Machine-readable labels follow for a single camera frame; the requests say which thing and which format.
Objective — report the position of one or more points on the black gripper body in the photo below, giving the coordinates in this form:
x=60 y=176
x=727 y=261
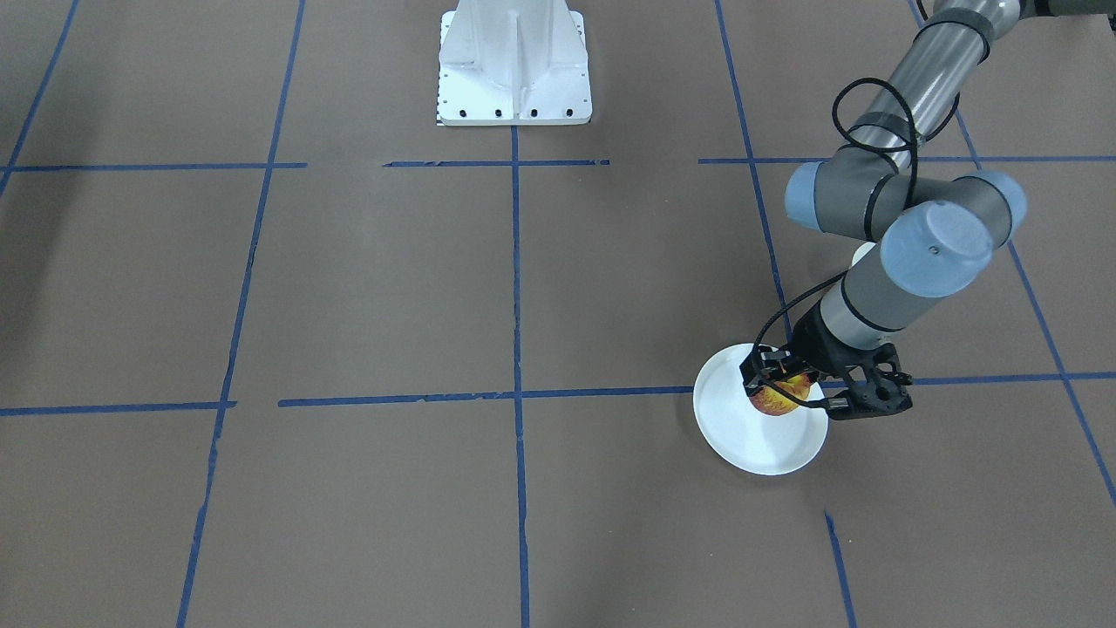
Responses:
x=812 y=342

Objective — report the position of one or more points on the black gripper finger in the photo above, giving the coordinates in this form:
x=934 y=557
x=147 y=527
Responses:
x=801 y=388
x=763 y=366

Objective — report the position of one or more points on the red yellow apple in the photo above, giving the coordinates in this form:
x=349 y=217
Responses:
x=768 y=401

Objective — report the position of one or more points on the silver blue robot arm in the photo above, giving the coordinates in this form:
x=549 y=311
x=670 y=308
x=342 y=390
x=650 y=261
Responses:
x=923 y=240

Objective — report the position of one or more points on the white plate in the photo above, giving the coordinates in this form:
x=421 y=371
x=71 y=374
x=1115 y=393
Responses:
x=744 y=436

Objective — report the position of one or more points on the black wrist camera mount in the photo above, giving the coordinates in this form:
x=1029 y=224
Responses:
x=875 y=384

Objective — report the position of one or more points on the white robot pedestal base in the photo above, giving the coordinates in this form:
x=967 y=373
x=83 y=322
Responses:
x=513 y=63

